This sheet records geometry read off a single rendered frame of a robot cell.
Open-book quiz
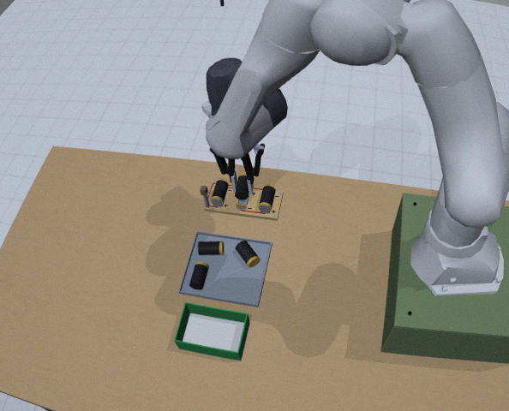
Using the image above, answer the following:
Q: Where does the black battery with gold end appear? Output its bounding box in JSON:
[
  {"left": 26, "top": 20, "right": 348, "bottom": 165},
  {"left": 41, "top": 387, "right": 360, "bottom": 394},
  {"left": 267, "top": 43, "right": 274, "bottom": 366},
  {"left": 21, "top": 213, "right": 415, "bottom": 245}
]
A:
[
  {"left": 211, "top": 180, "right": 229, "bottom": 205},
  {"left": 236, "top": 241, "right": 260, "bottom": 267},
  {"left": 259, "top": 186, "right": 276, "bottom": 211},
  {"left": 235, "top": 173, "right": 249, "bottom": 200},
  {"left": 189, "top": 262, "right": 209, "bottom": 290},
  {"left": 198, "top": 241, "right": 224, "bottom": 255}
]

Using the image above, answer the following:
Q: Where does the light blue tray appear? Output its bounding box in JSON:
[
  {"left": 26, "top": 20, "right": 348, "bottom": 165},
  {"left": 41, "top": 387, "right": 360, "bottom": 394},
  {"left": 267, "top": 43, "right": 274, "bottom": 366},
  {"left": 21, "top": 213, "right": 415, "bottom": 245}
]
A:
[{"left": 178, "top": 231, "right": 272, "bottom": 307}]

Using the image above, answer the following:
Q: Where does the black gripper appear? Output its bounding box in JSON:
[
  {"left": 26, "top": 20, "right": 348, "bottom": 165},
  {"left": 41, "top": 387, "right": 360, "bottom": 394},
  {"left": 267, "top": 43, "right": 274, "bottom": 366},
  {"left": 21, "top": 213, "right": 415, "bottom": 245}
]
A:
[{"left": 210, "top": 144, "right": 265, "bottom": 194}]

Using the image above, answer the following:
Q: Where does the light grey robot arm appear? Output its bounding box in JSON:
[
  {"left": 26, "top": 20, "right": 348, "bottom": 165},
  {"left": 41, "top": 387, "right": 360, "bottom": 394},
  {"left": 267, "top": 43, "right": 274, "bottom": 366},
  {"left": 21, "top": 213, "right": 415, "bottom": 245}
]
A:
[{"left": 201, "top": 0, "right": 509, "bottom": 296}]

